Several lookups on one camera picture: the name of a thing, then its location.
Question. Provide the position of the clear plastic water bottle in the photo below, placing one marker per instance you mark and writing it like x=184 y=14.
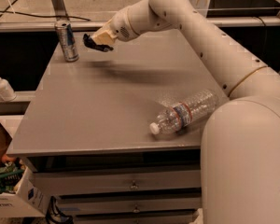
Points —
x=175 y=117

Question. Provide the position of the grey metal rail frame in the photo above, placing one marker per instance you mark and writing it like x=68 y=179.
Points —
x=39 y=15

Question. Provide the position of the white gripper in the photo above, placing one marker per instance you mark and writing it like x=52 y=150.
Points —
x=119 y=27

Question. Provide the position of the white pump dispenser bottle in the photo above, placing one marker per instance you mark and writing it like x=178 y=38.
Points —
x=6 y=91

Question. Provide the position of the green snack bags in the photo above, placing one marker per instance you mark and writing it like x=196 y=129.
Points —
x=10 y=176

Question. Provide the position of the white cardboard box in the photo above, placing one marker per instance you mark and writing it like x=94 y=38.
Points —
x=18 y=196

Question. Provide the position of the grey drawer cabinet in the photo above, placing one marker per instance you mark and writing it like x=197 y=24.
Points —
x=86 y=135

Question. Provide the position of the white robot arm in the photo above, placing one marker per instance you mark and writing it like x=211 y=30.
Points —
x=240 y=148

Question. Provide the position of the silver blue redbull can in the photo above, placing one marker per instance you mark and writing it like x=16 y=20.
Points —
x=67 y=41

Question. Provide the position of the dark blue rxbar wrapper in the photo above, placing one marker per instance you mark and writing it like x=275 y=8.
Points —
x=89 y=43

